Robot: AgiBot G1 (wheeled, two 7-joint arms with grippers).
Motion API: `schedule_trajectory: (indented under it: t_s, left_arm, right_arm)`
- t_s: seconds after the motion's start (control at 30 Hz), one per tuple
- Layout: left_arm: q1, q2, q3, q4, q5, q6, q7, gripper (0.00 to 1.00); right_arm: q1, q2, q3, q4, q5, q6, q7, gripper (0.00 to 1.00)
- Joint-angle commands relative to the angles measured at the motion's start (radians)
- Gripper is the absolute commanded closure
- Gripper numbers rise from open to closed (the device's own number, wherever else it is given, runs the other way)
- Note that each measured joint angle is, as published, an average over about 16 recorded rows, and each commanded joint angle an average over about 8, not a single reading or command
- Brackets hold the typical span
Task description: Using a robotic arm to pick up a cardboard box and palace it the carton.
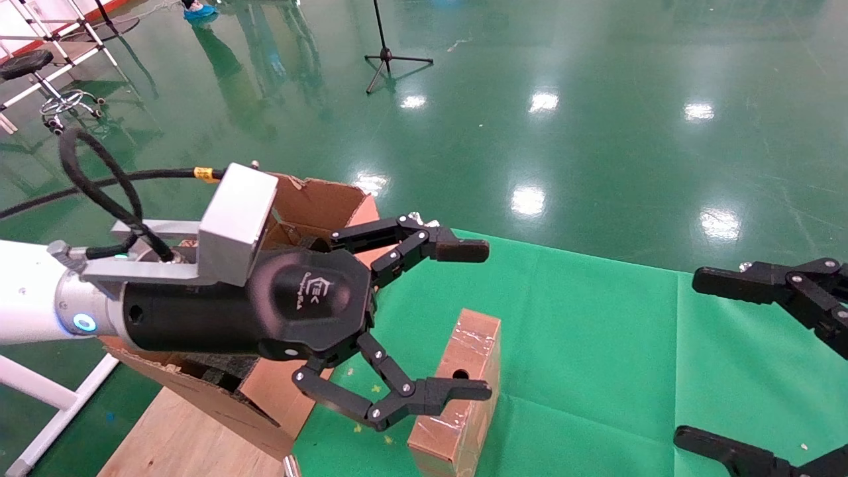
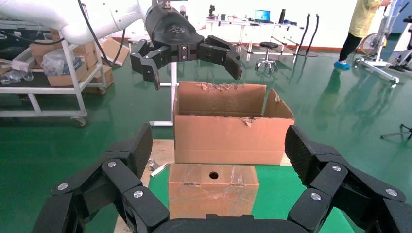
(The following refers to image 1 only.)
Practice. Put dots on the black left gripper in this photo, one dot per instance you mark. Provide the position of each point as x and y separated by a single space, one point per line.
298 298

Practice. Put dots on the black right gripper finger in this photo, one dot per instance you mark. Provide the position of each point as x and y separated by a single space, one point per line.
722 450
742 281

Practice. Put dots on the small taped cardboard box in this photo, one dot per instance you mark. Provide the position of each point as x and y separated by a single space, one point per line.
477 344

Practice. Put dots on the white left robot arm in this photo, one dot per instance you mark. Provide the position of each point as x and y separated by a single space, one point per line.
26 291

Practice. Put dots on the large open cardboard carton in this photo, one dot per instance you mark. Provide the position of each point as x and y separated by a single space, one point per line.
318 205

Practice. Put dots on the green cloth mat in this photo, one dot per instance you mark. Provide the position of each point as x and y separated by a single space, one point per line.
596 344

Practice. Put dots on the black foam insert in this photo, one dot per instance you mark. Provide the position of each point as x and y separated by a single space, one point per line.
225 371

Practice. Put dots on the black tripod stand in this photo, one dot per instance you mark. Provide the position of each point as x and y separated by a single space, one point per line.
387 56

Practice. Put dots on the person with blue shoe covers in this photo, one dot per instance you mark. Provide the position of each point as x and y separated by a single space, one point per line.
199 12

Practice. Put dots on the white height-adjustable desk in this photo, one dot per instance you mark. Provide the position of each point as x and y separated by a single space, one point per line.
40 391

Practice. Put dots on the black stand with round base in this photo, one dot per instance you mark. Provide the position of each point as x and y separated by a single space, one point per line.
122 26

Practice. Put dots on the black stool with chrome base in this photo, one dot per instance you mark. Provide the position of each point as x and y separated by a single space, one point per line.
26 63

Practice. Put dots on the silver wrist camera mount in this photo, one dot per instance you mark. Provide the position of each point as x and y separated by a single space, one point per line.
235 218

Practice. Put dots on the white frame table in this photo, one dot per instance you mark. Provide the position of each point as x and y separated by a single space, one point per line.
79 62

